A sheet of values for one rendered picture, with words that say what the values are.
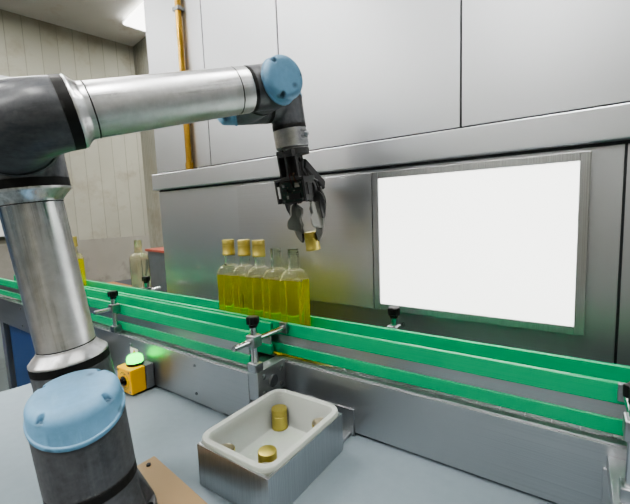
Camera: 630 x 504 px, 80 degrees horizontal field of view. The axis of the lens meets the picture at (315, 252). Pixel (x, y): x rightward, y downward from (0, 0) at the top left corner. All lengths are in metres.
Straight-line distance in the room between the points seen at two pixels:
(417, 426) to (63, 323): 0.65
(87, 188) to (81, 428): 6.93
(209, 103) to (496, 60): 0.58
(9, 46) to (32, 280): 7.06
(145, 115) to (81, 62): 7.29
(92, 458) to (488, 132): 0.86
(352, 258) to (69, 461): 0.69
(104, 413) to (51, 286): 0.22
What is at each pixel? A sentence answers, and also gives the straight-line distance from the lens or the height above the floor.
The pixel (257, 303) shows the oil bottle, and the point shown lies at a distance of 0.99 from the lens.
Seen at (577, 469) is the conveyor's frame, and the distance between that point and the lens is 0.77.
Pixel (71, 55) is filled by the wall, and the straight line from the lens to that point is 7.88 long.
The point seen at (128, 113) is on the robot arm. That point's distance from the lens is 0.60.
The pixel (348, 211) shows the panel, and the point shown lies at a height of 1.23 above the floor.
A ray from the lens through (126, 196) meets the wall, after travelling 7.63.
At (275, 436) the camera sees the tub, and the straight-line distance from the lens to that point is 0.87.
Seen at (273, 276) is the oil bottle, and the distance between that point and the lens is 0.94.
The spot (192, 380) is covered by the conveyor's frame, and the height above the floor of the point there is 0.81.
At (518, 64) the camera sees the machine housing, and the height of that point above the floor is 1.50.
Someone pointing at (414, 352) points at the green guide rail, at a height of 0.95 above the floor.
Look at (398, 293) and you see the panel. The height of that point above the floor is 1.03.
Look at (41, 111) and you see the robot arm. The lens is 0.58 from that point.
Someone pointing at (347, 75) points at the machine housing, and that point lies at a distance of 1.05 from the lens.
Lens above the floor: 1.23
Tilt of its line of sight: 6 degrees down
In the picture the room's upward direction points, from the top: 2 degrees counter-clockwise
